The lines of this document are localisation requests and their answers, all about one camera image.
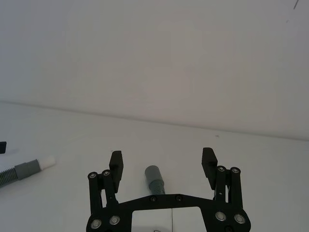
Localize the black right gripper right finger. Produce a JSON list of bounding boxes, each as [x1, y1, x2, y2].
[[201, 147, 243, 219]]

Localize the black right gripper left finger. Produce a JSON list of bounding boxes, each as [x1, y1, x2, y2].
[[87, 150, 125, 226]]

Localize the white table cloth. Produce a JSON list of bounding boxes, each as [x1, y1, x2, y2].
[[0, 100, 309, 232]]

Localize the grey ribbed hose white tip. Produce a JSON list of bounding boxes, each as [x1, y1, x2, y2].
[[0, 156, 56, 189]]

